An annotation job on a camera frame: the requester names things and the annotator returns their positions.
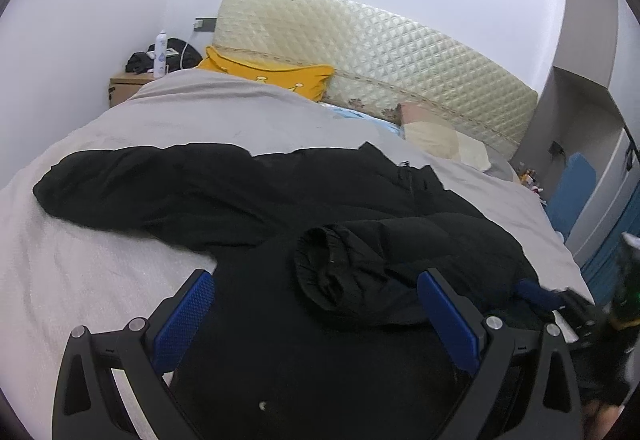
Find black padded jacket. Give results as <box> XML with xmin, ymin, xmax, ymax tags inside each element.
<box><xmin>34</xmin><ymin>144</ymin><xmax>555</xmax><ymax>439</ymax></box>

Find person's right hand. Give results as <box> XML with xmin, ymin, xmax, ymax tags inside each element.
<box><xmin>582</xmin><ymin>400</ymin><xmax>625</xmax><ymax>440</ymax></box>

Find blue curtain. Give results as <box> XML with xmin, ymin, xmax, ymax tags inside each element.
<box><xmin>582</xmin><ymin>189</ymin><xmax>639</xmax><ymax>304</ymax></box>

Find blue cushioned chair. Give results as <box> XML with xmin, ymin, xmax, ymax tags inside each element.
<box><xmin>546</xmin><ymin>153</ymin><xmax>597</xmax><ymax>241</ymax></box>

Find bottles on side shelf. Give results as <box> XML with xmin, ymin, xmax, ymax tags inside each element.
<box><xmin>516</xmin><ymin>163</ymin><xmax>546</xmax><ymax>205</ymax></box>

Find grey bed cover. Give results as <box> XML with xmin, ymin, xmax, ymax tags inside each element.
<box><xmin>1</xmin><ymin>70</ymin><xmax>588</xmax><ymax>439</ymax></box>

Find grey white wardrobe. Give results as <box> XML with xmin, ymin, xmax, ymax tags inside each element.
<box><xmin>512</xmin><ymin>0</ymin><xmax>639</xmax><ymax>264</ymax></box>

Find beige patchwork pillow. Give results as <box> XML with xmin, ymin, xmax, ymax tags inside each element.
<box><xmin>399</xmin><ymin>104</ymin><xmax>516</xmax><ymax>182</ymax></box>

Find light blue sheet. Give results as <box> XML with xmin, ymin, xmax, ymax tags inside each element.
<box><xmin>320</xmin><ymin>103</ymin><xmax>402</xmax><ymax>137</ymax></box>

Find cream quilted headboard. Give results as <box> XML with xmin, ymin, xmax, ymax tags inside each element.
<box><xmin>213</xmin><ymin>0</ymin><xmax>538</xmax><ymax>159</ymax></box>

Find wooden nightstand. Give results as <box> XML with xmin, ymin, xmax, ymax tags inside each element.
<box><xmin>107</xmin><ymin>72</ymin><xmax>154</xmax><ymax>108</ymax></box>

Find yellow pillow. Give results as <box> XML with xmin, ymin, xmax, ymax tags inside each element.
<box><xmin>196</xmin><ymin>46</ymin><xmax>335</xmax><ymax>102</ymax></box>

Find white spray bottle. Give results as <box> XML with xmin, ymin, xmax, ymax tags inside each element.
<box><xmin>153</xmin><ymin>30</ymin><xmax>168</xmax><ymax>79</ymax></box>

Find black bag on nightstand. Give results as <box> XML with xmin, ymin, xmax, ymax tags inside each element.
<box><xmin>124</xmin><ymin>38</ymin><xmax>204</xmax><ymax>75</ymax></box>

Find wall socket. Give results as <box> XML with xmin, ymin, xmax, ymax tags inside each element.
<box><xmin>193</xmin><ymin>17</ymin><xmax>217</xmax><ymax>33</ymax></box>

